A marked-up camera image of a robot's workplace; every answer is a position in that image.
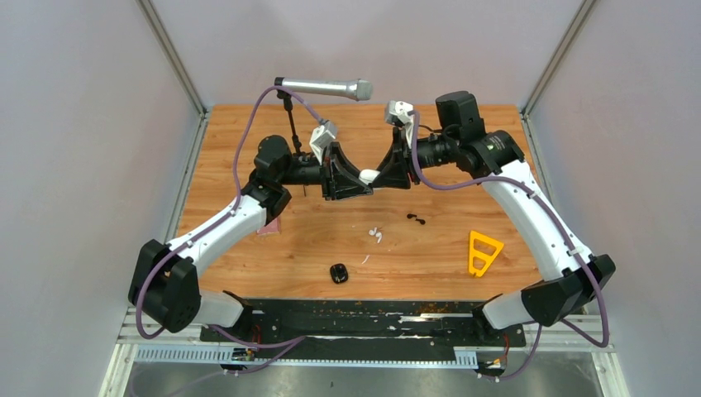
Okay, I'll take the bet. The black earbud charging case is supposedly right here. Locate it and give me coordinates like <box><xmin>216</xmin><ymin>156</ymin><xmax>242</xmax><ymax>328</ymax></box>
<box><xmin>329</xmin><ymin>263</ymin><xmax>349</xmax><ymax>285</ymax></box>

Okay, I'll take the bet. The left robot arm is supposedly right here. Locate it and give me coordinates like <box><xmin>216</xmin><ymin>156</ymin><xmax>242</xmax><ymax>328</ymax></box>
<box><xmin>127</xmin><ymin>131</ymin><xmax>415</xmax><ymax>342</ymax></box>

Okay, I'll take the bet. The perforated metal rail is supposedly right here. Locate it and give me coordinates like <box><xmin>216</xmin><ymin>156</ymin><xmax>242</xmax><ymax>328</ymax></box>
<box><xmin>134</xmin><ymin>345</ymin><xmax>479</xmax><ymax>370</ymax></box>

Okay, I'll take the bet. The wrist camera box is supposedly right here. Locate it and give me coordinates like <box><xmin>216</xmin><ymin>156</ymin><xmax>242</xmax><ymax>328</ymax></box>
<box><xmin>309</xmin><ymin>120</ymin><xmax>337</xmax><ymax>164</ymax></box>
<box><xmin>384</xmin><ymin>100</ymin><xmax>414</xmax><ymax>127</ymax></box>

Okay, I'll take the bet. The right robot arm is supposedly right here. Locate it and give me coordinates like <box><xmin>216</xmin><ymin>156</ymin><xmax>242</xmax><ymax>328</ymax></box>
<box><xmin>384</xmin><ymin>91</ymin><xmax>616</xmax><ymax>346</ymax></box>

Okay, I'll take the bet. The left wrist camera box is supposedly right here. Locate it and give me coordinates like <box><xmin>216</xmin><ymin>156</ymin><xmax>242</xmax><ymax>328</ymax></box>
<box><xmin>309</xmin><ymin>120</ymin><xmax>337</xmax><ymax>164</ymax></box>

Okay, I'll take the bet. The silver microphone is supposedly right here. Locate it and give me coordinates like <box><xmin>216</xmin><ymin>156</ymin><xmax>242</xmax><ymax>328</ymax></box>
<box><xmin>274</xmin><ymin>77</ymin><xmax>374</xmax><ymax>102</ymax></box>

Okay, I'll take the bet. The yellow triangular plastic frame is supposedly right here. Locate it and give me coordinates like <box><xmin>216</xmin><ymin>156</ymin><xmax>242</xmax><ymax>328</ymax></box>
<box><xmin>467</xmin><ymin>230</ymin><xmax>504</xmax><ymax>278</ymax></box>

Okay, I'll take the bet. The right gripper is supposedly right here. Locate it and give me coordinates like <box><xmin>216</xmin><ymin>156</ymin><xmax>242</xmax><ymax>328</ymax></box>
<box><xmin>371</xmin><ymin>127</ymin><xmax>457</xmax><ymax>189</ymax></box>

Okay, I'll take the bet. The white earbud charging case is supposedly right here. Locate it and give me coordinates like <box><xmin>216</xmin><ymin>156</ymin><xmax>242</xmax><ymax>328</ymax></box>
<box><xmin>358</xmin><ymin>169</ymin><xmax>380</xmax><ymax>184</ymax></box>

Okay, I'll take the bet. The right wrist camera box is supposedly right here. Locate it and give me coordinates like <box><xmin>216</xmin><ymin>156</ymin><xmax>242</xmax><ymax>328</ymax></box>
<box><xmin>384</xmin><ymin>100</ymin><xmax>414</xmax><ymax>127</ymax></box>

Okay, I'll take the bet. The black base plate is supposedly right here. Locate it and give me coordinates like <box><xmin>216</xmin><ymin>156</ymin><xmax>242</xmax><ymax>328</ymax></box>
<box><xmin>200</xmin><ymin>299</ymin><xmax>526</xmax><ymax>358</ymax></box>

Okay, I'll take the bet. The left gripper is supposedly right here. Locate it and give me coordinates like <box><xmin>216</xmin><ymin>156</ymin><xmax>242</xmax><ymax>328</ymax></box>
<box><xmin>280</xmin><ymin>143</ymin><xmax>375</xmax><ymax>203</ymax></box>

